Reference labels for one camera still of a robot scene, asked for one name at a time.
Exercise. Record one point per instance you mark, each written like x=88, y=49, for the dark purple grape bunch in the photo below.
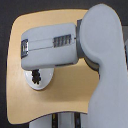
x=36, y=78

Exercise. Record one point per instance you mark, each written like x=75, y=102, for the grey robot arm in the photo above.
x=98, y=40

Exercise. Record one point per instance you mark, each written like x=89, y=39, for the white round plate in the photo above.
x=46, y=77

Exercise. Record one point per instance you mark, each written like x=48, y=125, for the white table base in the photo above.
x=61, y=120

